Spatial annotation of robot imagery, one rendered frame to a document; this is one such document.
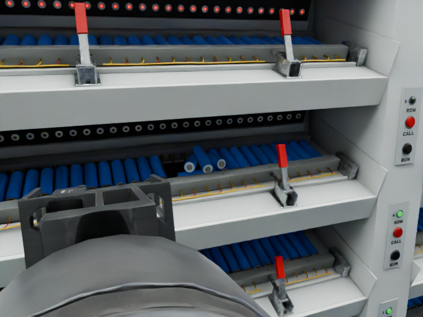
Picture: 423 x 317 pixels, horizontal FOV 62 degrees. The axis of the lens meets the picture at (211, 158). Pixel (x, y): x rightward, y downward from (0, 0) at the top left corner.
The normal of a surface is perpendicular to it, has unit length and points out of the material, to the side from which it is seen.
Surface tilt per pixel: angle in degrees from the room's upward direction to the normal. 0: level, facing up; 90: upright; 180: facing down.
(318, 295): 18
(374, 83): 109
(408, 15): 90
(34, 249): 79
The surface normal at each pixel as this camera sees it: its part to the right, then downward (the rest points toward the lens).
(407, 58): 0.32, 0.22
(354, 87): 0.32, 0.52
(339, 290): 0.08, -0.85
